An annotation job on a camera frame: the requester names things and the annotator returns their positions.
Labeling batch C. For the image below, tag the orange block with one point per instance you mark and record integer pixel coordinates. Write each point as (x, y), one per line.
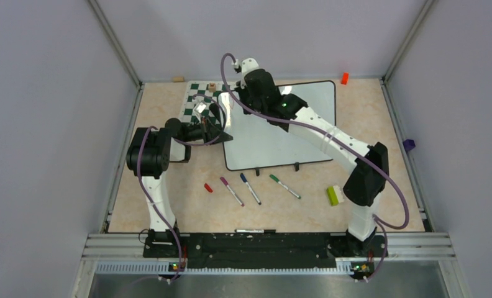
(345, 78)

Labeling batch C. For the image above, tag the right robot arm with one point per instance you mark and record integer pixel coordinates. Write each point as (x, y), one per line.
(367, 165)

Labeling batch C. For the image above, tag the green white chess mat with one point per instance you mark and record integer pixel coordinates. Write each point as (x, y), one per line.
(204, 100)

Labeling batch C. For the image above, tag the red marker cap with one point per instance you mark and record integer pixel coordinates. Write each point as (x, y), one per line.
(208, 188)

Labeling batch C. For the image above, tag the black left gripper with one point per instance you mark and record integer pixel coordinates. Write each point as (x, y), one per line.
(209, 133)

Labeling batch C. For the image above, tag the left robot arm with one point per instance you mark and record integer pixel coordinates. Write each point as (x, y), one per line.
(149, 155)

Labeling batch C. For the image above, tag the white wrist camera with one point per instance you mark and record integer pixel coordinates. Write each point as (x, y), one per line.
(248, 65)
(201, 110)

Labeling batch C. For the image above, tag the blue capped marker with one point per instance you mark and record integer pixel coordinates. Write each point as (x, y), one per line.
(244, 179)

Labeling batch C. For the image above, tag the white whiteboard black frame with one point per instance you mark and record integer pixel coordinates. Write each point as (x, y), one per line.
(258, 144)

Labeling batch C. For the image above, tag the green capped marker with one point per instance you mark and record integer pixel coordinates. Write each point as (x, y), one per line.
(294, 193)

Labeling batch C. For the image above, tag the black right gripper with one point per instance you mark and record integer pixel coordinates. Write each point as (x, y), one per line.
(241, 91)

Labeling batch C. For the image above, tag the marker on base rail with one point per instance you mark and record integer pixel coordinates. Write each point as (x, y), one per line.
(255, 230)

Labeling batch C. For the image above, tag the purple block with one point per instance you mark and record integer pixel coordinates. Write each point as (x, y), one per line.
(409, 145)

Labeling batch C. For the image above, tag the black sparkly microphone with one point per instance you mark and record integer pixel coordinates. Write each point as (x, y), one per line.
(215, 114)

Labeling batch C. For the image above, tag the pink capped marker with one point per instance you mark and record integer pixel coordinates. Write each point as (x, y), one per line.
(236, 197)

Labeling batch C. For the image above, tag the green lego brick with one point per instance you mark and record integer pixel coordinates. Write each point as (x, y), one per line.
(335, 195)

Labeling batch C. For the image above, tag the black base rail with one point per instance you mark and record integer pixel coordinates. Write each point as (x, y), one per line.
(296, 250)

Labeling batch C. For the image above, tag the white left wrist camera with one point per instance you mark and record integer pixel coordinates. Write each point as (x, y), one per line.
(201, 110)

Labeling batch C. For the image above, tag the wooden cork piece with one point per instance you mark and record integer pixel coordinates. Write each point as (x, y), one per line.
(178, 79)

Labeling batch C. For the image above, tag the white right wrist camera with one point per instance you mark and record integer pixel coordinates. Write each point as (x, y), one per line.
(248, 65)

